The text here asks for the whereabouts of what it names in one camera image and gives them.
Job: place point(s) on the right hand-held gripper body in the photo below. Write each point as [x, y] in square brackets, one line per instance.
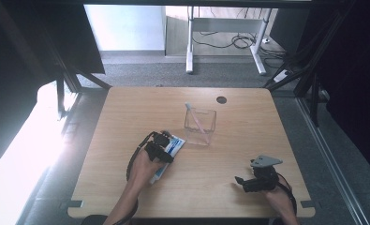
[262, 176]

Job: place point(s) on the person's left hand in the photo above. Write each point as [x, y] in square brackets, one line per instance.
[143, 170]

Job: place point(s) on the grey floor rail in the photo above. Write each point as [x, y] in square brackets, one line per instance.
[332, 162]

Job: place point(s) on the white metal desk frame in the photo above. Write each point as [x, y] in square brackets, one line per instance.
[226, 25]

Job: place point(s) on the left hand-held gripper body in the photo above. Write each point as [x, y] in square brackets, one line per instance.
[156, 146]

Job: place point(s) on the pink toothbrush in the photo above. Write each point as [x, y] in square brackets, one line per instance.
[198, 123]

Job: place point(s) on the white and blue toothpaste tube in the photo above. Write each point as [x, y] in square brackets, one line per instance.
[174, 146]

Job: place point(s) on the person's right hand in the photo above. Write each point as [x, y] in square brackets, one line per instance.
[278, 198]

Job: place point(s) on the clear plastic cup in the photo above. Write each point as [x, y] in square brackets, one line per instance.
[201, 128]

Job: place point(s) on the dark curtain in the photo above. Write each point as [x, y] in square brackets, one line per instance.
[23, 47]
[354, 78]

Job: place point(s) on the black metal stand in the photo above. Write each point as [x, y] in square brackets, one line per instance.
[65, 78]
[310, 68]

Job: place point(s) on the white power strip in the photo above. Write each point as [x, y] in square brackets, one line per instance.
[281, 76]

